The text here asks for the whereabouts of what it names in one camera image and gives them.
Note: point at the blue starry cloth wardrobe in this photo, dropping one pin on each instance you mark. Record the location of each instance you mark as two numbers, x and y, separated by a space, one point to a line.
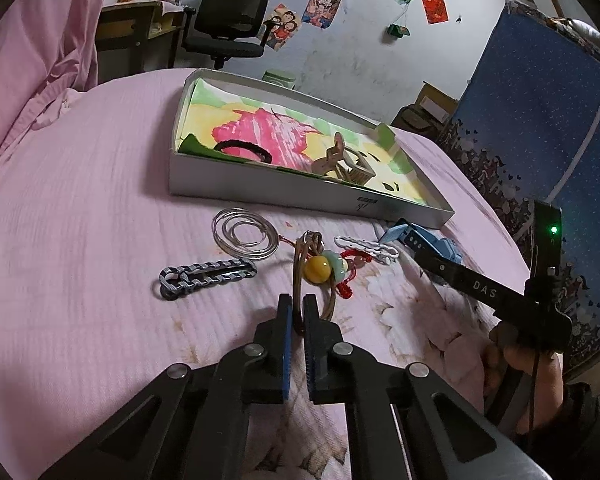
525 110

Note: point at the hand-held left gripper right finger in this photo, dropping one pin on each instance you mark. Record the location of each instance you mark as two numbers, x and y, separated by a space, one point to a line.
310 355

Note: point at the family cartoon wall poster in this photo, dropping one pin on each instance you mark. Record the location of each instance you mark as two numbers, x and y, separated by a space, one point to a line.
281 27

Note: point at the green plastic stool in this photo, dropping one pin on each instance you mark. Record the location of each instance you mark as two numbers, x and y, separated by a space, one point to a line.
280 78

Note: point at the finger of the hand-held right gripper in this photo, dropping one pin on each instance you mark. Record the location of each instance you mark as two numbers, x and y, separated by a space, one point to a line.
475 285

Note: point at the anime wall poster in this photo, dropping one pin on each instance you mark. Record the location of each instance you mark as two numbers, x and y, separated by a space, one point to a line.
322 7

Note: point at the red paper wall decoration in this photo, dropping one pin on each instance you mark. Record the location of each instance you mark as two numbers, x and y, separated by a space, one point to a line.
435 10

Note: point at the person's right hand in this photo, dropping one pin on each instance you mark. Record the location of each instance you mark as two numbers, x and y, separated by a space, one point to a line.
522 365

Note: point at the wooden desk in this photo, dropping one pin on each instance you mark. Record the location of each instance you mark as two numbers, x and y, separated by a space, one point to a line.
125 25

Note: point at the blue hair clip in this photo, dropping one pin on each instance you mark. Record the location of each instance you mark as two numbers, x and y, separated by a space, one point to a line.
442 250

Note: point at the pink curtain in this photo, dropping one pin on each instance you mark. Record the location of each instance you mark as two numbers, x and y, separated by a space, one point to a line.
40 50

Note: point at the brown cardboard box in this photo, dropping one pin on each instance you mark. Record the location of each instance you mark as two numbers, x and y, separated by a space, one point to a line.
437 102

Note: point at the black office chair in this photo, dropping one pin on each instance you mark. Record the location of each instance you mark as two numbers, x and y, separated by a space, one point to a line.
230 10

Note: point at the shallow white cardboard box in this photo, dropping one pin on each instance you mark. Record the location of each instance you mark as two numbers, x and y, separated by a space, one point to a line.
280 195

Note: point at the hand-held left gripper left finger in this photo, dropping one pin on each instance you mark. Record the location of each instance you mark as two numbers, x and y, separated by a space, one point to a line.
286 355

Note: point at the green wall hanging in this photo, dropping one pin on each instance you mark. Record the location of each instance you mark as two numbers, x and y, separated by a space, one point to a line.
397 31

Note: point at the pink bed sheet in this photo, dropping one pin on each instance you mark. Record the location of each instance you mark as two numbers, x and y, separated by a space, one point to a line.
90 210

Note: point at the person's right forearm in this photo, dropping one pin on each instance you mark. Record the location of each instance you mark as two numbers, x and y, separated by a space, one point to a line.
580 435

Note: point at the beige hair claw clip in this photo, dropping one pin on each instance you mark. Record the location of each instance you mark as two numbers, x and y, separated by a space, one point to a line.
337 152

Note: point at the colourful painted paper sheet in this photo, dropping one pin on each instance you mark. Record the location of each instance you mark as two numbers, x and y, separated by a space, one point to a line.
265 125

